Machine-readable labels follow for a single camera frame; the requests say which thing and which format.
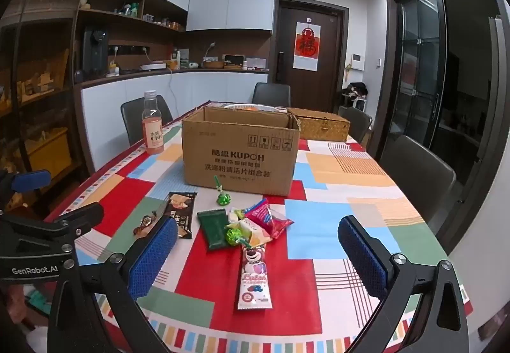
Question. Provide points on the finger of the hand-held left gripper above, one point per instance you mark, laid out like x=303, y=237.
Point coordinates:
x=32, y=179
x=81, y=213

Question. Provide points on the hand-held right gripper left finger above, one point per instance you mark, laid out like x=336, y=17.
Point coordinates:
x=153, y=257

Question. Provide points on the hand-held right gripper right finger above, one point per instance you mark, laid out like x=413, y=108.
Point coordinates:
x=360, y=257

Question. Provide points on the pink bear snack packet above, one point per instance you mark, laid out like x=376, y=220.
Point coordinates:
x=255, y=277

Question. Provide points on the brown cardboard box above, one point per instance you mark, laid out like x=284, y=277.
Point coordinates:
x=239, y=149

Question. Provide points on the yellow storage box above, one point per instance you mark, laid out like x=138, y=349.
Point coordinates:
x=50, y=151

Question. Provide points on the gold wrapped candy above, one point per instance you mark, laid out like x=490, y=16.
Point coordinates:
x=145, y=221

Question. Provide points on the colourful patchwork tablecloth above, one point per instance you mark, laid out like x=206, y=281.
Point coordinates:
x=310, y=233

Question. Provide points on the dark brown biscuit packet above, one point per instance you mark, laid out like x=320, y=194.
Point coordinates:
x=181, y=209

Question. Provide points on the dark green snack packet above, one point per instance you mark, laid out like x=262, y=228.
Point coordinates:
x=213, y=227

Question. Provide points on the green wrapped lollipop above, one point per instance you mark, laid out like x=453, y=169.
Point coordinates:
x=232, y=235
x=223, y=198

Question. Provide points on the dark grey dining chair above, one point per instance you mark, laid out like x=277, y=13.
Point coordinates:
x=356, y=122
x=133, y=118
x=414, y=169
x=271, y=94

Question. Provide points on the cream snack packet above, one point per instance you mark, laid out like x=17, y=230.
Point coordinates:
x=255, y=232

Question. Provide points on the pink drink bottle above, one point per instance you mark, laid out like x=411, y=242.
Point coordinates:
x=153, y=133

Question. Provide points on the woven straw basket box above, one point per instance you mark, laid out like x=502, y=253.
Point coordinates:
x=322, y=127

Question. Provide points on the black water dispenser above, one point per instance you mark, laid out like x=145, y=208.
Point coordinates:
x=95, y=50

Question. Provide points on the white pan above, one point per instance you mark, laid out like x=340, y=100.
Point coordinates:
x=153, y=66

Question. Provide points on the dark plush toys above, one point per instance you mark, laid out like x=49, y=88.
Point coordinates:
x=354, y=90

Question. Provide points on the white counter cabinets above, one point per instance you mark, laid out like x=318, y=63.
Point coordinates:
x=199, y=88

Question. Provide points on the white bowl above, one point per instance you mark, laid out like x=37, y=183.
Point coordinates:
x=263, y=107

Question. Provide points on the black framed glass door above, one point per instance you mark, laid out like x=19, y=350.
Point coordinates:
x=422, y=78

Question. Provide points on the white intercom panel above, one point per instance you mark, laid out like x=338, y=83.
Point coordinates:
x=357, y=61

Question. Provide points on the shallow woven tray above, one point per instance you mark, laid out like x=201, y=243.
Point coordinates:
x=213, y=64

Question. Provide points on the red hanging calendar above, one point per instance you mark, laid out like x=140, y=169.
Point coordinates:
x=306, y=46

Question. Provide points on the dark brown door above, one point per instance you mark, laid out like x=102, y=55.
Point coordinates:
x=287, y=42

